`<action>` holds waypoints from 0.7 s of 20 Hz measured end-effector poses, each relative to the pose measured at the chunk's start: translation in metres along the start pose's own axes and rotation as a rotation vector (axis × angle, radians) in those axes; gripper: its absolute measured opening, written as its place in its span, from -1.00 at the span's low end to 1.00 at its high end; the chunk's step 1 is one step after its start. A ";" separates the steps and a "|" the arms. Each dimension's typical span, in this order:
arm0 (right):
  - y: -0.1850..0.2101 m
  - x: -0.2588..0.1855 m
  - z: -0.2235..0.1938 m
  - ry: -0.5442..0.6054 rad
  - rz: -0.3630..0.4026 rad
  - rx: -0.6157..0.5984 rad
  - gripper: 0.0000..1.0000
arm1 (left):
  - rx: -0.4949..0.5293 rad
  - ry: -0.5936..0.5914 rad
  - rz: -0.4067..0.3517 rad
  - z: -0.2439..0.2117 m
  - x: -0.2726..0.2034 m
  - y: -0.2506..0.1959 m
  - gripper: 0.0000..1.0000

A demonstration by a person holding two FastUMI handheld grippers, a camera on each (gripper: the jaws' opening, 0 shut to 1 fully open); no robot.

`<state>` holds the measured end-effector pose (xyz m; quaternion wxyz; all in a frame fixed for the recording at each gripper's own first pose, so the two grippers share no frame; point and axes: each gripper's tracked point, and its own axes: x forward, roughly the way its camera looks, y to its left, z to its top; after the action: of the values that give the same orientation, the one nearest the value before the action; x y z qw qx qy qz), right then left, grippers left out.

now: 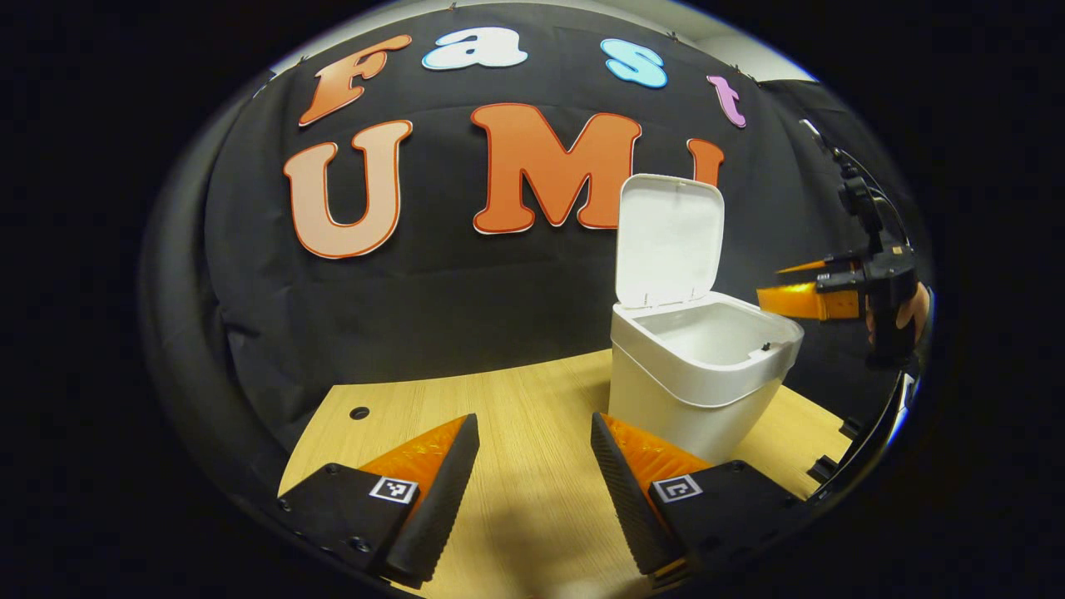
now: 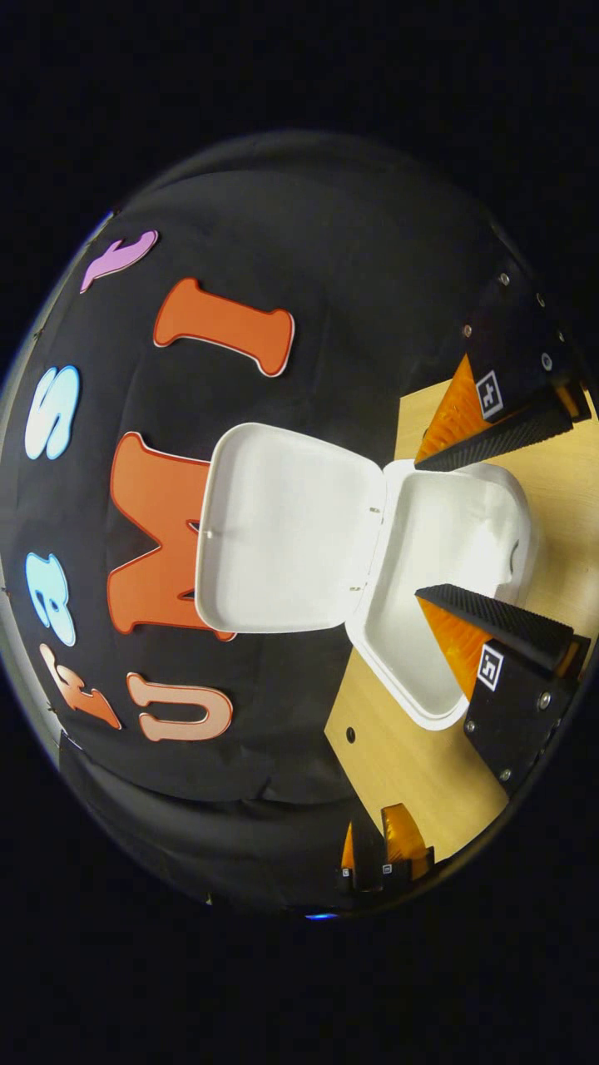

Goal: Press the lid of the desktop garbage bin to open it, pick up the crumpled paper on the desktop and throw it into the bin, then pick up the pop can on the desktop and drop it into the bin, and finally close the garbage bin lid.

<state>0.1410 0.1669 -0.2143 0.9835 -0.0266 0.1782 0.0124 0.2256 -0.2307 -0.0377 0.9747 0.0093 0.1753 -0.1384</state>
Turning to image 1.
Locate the white desktop garbage bin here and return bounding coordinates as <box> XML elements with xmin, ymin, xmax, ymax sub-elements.
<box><xmin>607</xmin><ymin>173</ymin><xmax>805</xmax><ymax>467</ymax></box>

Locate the wooden desktop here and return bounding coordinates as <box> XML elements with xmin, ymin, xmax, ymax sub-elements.
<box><xmin>279</xmin><ymin>348</ymin><xmax>854</xmax><ymax>599</ymax></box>

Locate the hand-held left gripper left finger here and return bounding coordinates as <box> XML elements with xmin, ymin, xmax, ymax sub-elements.
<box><xmin>277</xmin><ymin>413</ymin><xmax>482</xmax><ymax>587</ymax></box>

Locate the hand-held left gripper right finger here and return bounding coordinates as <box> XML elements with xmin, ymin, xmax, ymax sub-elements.
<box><xmin>591</xmin><ymin>412</ymin><xmax>804</xmax><ymax>587</ymax></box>

